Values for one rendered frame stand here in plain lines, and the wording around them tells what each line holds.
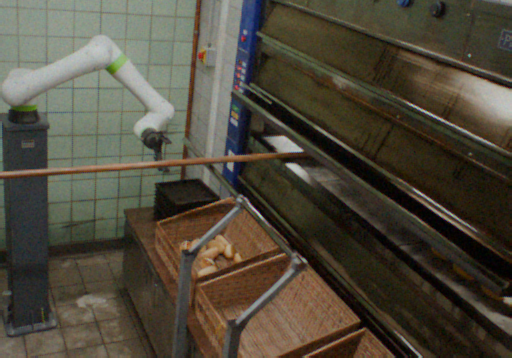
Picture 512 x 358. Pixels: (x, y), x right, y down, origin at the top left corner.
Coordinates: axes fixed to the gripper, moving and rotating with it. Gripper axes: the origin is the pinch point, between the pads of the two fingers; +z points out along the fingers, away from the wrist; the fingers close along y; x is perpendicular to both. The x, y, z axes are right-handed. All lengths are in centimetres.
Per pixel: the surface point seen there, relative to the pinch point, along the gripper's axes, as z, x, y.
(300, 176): 27, -55, 2
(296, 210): 29, -55, 19
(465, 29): 101, -55, -80
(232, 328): 92, 6, 25
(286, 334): 62, -38, 61
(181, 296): 44, 5, 45
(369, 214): 68, -64, 2
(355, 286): 83, -52, 25
